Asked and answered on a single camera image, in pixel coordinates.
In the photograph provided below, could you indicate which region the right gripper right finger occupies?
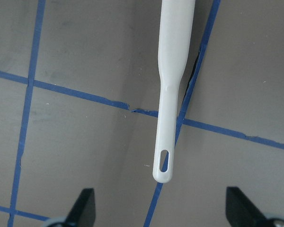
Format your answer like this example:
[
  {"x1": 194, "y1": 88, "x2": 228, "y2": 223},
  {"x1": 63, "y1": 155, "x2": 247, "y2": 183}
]
[{"x1": 226, "y1": 187, "x2": 282, "y2": 227}]

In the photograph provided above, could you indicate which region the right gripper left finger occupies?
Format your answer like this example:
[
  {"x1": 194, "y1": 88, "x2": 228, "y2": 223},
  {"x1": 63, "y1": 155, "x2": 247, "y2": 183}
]
[{"x1": 62, "y1": 188, "x2": 96, "y2": 227}]

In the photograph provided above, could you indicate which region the beige hand brush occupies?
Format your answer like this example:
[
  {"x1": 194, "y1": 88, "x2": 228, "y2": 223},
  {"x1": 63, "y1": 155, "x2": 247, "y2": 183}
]
[{"x1": 152, "y1": 0, "x2": 195, "y2": 183}]

